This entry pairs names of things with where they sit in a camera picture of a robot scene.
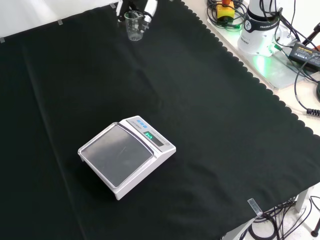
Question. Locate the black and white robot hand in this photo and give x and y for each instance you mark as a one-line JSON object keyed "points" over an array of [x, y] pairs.
{"points": [[150, 8]]}

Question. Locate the clear glass beaker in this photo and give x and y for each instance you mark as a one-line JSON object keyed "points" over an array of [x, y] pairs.
{"points": [[134, 27]]}

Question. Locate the white electronic balance steel pan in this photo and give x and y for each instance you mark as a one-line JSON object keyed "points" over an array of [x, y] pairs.
{"points": [[120, 152]]}

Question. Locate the clear cloth clip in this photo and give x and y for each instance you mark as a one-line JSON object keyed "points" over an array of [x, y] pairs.
{"points": [[255, 207], [113, 6], [60, 22], [2, 40]]}

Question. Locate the yellow emergency stop button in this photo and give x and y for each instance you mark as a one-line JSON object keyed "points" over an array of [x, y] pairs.
{"points": [[225, 10]]}

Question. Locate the black scalloped bench cloth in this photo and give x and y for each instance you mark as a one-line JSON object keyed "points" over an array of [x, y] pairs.
{"points": [[175, 100]]}

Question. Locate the black power adapter brick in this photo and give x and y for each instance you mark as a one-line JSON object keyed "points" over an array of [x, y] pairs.
{"points": [[303, 53]]}

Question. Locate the black tripod leg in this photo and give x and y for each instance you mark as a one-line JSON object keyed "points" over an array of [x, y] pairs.
{"points": [[311, 35]]}

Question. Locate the grey table leg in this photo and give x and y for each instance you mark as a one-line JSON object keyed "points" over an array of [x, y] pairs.
{"points": [[302, 200]]}

